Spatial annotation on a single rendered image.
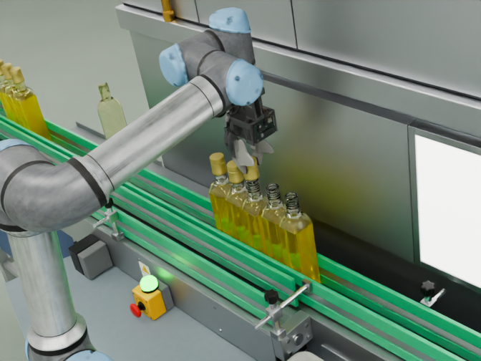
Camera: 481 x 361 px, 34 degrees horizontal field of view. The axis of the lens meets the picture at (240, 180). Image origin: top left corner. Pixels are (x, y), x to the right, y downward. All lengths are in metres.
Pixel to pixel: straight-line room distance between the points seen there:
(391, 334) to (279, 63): 0.61
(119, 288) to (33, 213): 0.90
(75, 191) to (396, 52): 0.64
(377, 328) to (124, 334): 0.68
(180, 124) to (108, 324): 0.85
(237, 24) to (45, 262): 0.57
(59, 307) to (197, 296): 0.47
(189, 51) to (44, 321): 0.58
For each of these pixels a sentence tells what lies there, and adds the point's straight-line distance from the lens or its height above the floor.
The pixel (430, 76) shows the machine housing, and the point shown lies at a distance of 1.45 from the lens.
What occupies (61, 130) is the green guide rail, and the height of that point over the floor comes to 0.96.
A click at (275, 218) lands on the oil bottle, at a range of 1.69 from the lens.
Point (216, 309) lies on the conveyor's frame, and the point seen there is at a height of 0.85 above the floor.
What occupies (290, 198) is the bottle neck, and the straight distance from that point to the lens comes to 1.64.
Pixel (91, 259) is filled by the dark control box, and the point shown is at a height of 0.81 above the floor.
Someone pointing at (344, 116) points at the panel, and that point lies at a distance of 1.60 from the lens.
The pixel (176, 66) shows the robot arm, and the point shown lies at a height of 1.50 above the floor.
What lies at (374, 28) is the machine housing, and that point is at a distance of 1.49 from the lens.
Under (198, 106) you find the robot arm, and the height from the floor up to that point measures 1.47.
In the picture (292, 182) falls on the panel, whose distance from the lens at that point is 1.83.
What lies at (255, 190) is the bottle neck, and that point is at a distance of 1.72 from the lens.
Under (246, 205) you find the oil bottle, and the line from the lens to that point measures 1.74.
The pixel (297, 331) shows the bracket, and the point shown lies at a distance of 1.73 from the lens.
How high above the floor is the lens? 2.08
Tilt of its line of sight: 33 degrees down
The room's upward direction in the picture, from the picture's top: 11 degrees counter-clockwise
